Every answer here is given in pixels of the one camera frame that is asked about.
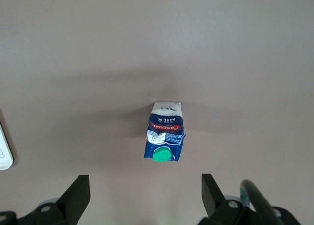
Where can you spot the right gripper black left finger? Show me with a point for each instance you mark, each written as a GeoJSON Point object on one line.
{"type": "Point", "coordinates": [71, 203]}

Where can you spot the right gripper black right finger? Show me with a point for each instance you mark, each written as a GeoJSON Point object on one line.
{"type": "Point", "coordinates": [214, 200]}

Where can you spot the blue milk carton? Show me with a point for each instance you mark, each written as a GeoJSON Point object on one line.
{"type": "Point", "coordinates": [164, 134]}

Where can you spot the cream tray with bear print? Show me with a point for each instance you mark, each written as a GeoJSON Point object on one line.
{"type": "Point", "coordinates": [4, 149]}

